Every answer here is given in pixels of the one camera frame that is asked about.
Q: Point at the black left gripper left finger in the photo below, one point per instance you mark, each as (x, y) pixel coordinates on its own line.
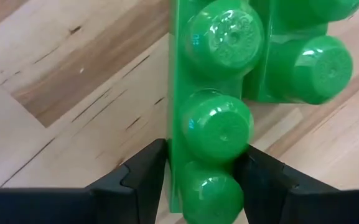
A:
(129, 199)

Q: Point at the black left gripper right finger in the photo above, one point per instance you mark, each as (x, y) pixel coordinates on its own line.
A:
(275, 202)

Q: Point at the green four-stud block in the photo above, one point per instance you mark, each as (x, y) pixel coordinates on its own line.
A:
(216, 130)

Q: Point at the green two-stud block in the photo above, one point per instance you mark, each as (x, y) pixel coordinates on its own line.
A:
(316, 71)

